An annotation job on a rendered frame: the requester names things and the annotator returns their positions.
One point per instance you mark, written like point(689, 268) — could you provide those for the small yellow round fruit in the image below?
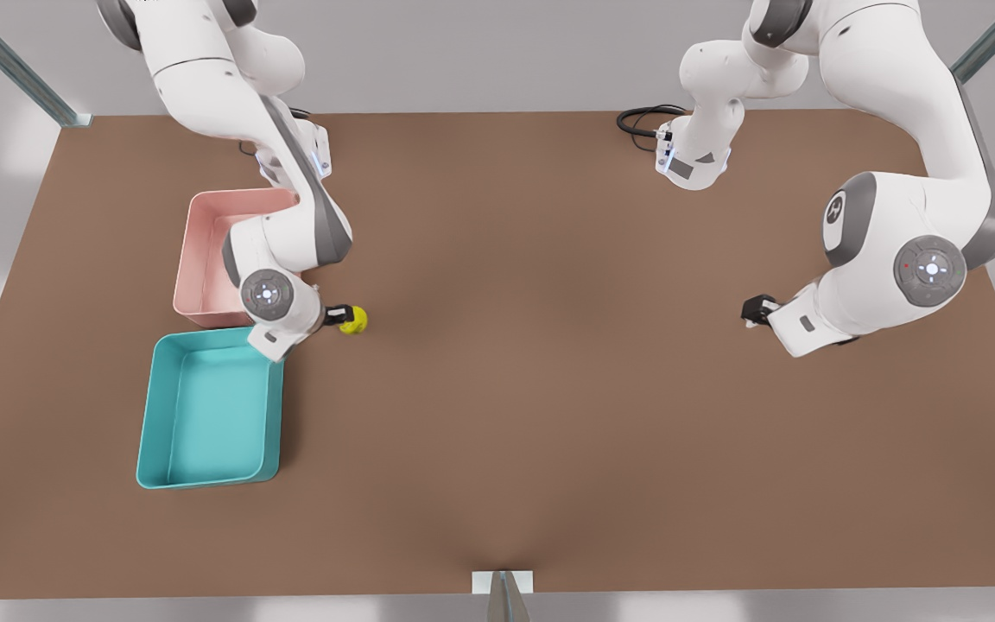
point(356, 320)

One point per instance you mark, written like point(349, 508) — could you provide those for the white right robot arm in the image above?
point(230, 95)

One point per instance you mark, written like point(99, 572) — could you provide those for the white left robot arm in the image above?
point(895, 225)

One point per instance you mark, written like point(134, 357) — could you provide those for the pink rectangular tray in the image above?
point(204, 259)

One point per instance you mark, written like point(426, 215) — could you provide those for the teal rectangular tray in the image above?
point(208, 415)

